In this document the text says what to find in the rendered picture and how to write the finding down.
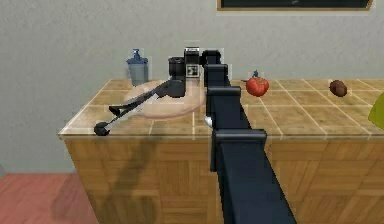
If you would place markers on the wood-framed dark wall picture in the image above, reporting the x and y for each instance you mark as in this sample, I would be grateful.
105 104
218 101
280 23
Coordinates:
295 4

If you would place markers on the wooden tiled counter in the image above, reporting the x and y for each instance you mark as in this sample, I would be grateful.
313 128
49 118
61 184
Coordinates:
300 150

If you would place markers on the yellow-green rounded object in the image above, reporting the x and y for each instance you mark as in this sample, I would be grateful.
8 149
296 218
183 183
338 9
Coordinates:
378 111

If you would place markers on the red tomato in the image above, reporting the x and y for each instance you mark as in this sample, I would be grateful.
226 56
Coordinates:
257 85

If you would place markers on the beige bird-shaped round platter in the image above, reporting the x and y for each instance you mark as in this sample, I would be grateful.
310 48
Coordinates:
173 103

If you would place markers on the brown potato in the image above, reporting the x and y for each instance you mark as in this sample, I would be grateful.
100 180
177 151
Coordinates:
338 88

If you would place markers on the blue grey soap dispenser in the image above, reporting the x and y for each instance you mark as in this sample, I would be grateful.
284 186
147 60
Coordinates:
138 70

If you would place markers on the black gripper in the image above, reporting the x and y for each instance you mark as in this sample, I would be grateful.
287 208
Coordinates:
176 78

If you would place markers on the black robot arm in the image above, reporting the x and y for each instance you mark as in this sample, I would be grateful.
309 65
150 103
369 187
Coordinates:
240 166

